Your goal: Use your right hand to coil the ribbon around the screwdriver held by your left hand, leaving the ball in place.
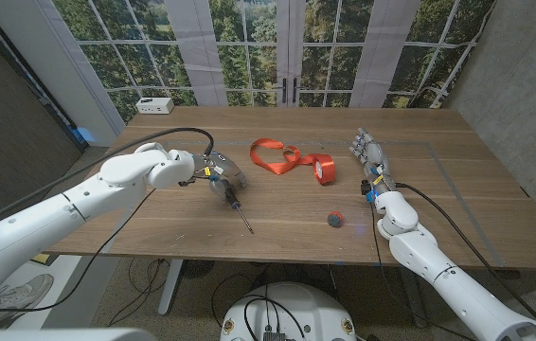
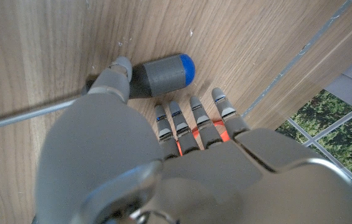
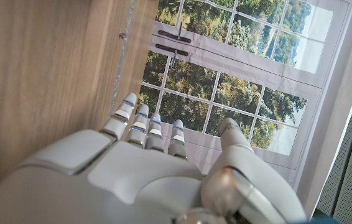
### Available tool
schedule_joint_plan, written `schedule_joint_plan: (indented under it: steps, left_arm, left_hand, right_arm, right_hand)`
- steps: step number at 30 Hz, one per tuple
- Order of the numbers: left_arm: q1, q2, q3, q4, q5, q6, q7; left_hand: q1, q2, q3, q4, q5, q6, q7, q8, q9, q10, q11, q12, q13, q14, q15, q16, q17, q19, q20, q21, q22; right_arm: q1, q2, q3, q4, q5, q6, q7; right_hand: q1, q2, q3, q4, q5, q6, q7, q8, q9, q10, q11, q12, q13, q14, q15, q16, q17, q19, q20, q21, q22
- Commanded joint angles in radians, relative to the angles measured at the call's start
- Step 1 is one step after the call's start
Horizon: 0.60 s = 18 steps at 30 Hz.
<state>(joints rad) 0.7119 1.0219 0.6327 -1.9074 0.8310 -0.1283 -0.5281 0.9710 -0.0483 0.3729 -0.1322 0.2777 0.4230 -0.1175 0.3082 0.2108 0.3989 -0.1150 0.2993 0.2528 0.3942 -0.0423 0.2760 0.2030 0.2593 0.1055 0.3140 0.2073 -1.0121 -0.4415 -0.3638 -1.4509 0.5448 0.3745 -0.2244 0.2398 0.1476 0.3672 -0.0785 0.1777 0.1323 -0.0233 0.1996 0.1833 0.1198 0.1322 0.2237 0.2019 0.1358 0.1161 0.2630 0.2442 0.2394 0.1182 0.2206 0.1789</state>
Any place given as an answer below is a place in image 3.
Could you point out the printed window backdrop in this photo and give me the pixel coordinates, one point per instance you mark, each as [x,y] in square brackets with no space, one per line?
[241,62]

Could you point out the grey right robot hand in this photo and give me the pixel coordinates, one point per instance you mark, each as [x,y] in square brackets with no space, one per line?
[126,174]

